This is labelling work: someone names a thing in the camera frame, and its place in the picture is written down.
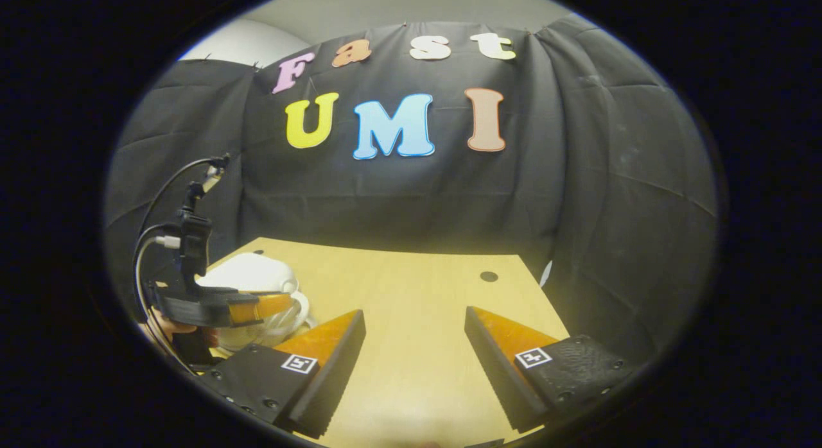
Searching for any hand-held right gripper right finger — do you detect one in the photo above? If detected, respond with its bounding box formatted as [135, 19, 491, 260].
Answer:
[464, 306, 644, 435]

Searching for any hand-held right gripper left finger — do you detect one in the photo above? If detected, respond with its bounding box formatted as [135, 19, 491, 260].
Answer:
[196, 309, 367, 440]

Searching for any white suitcase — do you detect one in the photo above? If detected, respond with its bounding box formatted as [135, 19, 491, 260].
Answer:
[195, 252, 317, 354]

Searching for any black backdrop cloth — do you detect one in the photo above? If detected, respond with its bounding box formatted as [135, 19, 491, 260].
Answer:
[103, 15, 719, 365]

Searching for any black cable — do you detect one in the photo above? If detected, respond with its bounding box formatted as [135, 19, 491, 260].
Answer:
[136, 154, 231, 243]
[132, 223, 197, 375]

